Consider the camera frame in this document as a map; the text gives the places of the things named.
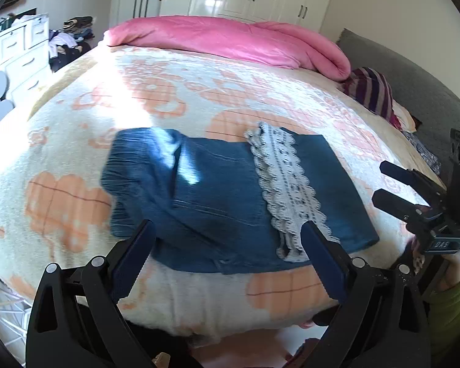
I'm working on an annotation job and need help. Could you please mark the green right sleeve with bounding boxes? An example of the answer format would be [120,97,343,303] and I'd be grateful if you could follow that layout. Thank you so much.
[428,282,460,355]

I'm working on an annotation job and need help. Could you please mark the clothes pile on floor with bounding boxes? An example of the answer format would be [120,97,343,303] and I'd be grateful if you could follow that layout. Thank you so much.
[49,16,94,72]

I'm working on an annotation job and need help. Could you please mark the grey padded headboard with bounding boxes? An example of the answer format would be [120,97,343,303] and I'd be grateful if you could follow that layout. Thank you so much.
[337,29,460,182]

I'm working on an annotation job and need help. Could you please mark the white drawer cabinet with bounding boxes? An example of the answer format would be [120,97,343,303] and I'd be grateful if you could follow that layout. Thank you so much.
[0,13,51,105]

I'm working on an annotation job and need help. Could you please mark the cream orange patterned blanket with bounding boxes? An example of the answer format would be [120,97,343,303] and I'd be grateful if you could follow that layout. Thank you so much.
[0,47,431,339]

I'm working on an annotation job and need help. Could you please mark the blue denim lace-trimmed pants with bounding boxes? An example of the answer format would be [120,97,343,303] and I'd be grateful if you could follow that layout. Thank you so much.
[100,121,381,275]

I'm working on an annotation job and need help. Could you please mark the tan bed sheet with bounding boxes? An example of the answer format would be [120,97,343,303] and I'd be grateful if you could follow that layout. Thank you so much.
[290,69,446,189]

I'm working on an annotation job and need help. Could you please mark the blue patterned cloth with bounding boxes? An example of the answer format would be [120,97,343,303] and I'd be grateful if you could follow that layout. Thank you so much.
[401,130,441,175]

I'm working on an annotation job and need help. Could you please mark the cream pillow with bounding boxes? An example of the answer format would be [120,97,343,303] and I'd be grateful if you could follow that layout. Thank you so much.
[392,100,417,133]

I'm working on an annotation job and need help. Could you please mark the pink quilt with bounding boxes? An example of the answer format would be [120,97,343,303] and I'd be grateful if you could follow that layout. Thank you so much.
[104,15,351,82]

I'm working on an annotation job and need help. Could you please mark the right hand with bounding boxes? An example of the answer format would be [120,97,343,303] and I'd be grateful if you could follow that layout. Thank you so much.
[411,238,460,294]

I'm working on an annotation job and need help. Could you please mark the striped purple pillow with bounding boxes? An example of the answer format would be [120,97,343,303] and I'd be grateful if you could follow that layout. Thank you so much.
[339,67,401,130]

